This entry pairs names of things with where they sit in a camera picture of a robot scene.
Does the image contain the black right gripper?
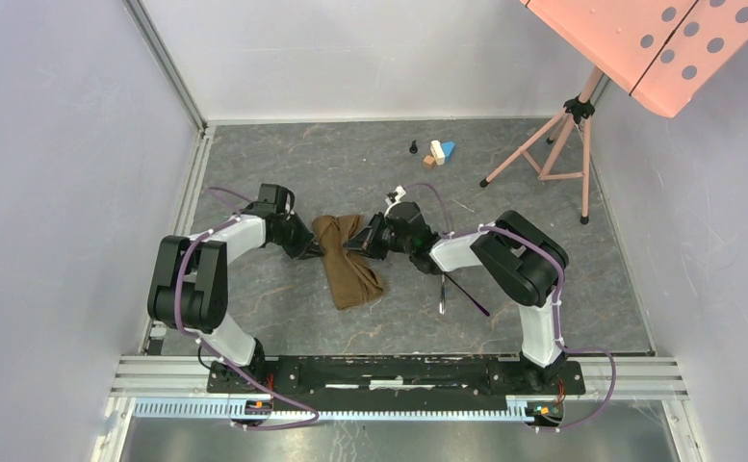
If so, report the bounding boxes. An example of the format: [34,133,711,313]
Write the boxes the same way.
[342,212,413,261]

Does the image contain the brown cloth napkin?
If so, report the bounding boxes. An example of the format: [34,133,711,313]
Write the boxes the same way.
[312,215,384,311]

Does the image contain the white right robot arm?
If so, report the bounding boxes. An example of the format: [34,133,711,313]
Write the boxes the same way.
[344,202,569,393]

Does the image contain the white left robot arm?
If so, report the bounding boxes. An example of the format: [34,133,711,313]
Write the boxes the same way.
[146,183,323,393]

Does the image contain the silver fork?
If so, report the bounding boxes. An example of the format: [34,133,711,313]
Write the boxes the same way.
[438,273,447,316]

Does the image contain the cream toy brick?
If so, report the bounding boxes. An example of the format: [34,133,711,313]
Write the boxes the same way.
[430,140,446,166]

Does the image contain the blue wooden triangle block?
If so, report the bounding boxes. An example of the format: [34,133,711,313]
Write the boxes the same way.
[440,141,455,163]

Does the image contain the purple spoon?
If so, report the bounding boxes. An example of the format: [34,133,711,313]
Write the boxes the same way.
[442,273,491,318]

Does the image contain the pink tripod stand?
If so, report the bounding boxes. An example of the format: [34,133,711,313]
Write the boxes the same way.
[479,65,605,225]

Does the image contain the pink perforated stand board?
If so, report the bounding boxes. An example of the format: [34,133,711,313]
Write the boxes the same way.
[524,0,748,118]

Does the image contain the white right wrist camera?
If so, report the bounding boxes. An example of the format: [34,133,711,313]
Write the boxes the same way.
[385,185,406,207]

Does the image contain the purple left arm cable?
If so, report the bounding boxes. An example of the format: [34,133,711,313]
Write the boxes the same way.
[172,186,321,432]

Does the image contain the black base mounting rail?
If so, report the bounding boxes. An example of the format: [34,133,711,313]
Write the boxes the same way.
[206,354,587,413]

